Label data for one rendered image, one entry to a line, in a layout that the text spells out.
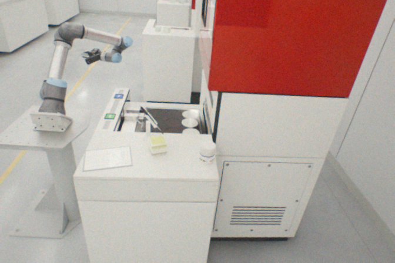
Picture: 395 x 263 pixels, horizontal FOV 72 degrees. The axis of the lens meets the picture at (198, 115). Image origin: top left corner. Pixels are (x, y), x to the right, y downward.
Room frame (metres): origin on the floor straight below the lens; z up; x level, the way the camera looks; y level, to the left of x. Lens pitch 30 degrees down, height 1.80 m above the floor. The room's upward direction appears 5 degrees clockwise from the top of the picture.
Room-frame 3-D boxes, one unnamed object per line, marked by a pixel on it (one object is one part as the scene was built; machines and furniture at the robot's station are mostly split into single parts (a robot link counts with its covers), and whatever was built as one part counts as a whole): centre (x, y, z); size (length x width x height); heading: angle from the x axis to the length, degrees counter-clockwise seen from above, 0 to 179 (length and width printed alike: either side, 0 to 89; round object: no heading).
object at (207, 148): (1.01, -0.06, 1.01); 0.07 x 0.07 x 0.10
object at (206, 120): (1.47, -0.05, 0.89); 0.44 x 0.02 x 0.10; 6
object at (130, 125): (1.39, 0.41, 0.87); 0.36 x 0.08 x 0.03; 6
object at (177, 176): (1.04, 0.21, 0.89); 0.62 x 0.35 x 0.14; 96
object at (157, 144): (1.05, 0.18, 1.00); 0.07 x 0.07 x 0.07; 24
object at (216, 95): (1.65, -0.05, 1.02); 0.82 x 0.03 x 0.40; 6
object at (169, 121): (1.43, 0.15, 0.90); 0.34 x 0.34 x 0.01; 6
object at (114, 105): (1.46, 0.52, 0.89); 0.55 x 0.09 x 0.14; 6
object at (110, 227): (1.34, 0.25, 0.41); 0.97 x 0.64 x 0.82; 6
